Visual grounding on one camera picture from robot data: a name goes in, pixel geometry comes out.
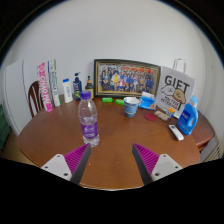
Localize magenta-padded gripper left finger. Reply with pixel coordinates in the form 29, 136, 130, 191
40, 143, 92, 186

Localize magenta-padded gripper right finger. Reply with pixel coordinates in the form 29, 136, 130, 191
131, 143, 184, 186

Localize clear purple-capped water bottle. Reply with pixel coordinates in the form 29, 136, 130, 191
77, 90, 101, 148

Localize white remote control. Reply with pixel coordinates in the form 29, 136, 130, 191
168, 124, 185, 141

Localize small patterned packet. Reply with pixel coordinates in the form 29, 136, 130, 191
154, 110, 170, 122

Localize flat round red coaster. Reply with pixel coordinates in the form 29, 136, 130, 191
144, 112, 159, 122

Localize blue detergent bottle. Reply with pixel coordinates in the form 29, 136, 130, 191
176, 95, 200, 136

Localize colourful puzzle cube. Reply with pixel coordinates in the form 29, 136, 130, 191
165, 107, 176, 119

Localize white radiator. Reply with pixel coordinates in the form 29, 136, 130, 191
208, 136, 224, 163

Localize blue tissue pack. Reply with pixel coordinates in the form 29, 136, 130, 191
138, 91, 157, 111

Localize blue printed paper cup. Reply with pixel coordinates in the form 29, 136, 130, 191
123, 96, 141, 119

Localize brown wooden chair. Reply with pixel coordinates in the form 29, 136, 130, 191
27, 80, 44, 118

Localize white blue-capped lotion bottle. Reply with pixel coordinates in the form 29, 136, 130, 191
62, 78, 74, 104

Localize pink tall tube box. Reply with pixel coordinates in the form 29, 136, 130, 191
36, 61, 54, 113

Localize white paper gift bag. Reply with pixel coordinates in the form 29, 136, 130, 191
155, 58, 196, 119

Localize amber pump bottle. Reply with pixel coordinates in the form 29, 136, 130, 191
84, 75, 95, 100

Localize green white tall tube box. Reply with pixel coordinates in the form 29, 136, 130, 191
47, 59, 62, 108

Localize framed group photo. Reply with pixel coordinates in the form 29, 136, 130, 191
93, 58, 162, 99

